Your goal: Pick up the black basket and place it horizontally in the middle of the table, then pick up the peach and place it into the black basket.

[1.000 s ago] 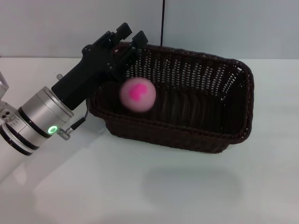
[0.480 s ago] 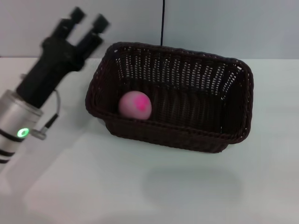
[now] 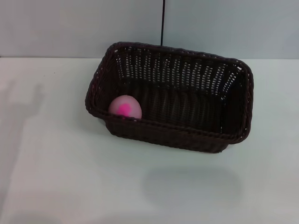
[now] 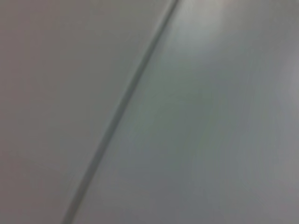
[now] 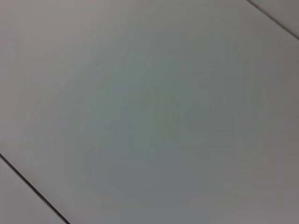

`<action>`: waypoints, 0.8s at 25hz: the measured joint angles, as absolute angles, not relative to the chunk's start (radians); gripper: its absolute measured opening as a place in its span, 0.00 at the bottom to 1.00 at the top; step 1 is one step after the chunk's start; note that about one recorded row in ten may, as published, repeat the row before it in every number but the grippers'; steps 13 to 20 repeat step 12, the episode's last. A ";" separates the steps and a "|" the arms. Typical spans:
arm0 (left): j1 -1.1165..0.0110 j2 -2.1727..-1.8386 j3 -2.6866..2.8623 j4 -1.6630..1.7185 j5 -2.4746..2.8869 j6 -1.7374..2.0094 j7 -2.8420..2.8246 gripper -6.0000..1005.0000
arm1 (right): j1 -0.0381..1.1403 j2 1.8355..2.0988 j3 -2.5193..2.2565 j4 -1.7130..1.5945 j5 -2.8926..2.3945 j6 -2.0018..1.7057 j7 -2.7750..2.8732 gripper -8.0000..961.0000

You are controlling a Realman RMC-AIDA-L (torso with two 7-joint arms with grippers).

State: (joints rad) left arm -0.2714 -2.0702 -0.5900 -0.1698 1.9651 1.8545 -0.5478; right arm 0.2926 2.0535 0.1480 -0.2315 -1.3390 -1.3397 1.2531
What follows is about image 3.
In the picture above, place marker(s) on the pink ball with magenta patch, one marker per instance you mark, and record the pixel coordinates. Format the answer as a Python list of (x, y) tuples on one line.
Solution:
[(125, 105)]

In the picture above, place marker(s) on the dark brown woven basket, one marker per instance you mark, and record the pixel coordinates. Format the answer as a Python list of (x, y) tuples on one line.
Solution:
[(177, 137)]

